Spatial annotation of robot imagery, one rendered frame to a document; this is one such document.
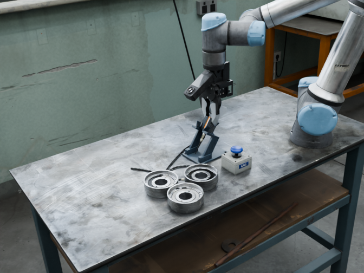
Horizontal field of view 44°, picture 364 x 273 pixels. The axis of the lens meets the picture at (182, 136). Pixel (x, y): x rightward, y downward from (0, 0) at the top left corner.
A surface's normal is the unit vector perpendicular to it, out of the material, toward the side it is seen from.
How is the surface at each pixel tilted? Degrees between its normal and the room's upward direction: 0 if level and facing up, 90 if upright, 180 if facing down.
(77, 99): 90
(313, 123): 97
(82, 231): 0
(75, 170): 0
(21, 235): 0
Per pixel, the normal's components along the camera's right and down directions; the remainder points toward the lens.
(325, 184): -0.04, -0.89
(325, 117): -0.25, 0.56
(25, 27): 0.57, 0.36
